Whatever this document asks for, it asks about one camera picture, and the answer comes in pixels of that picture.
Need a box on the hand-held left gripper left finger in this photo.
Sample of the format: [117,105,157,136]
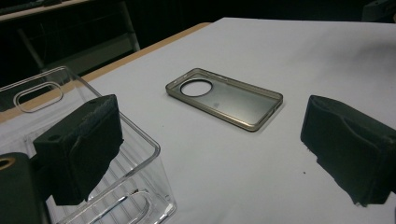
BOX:
[32,93,124,206]

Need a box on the translucent grey phone case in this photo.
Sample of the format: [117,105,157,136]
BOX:
[164,67,284,133]

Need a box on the clear plastic storage bin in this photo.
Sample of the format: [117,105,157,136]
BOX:
[0,65,177,224]

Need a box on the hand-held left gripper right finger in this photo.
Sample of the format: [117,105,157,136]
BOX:
[300,94,396,208]

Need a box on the white table mat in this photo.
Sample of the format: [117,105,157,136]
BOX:
[0,17,396,224]

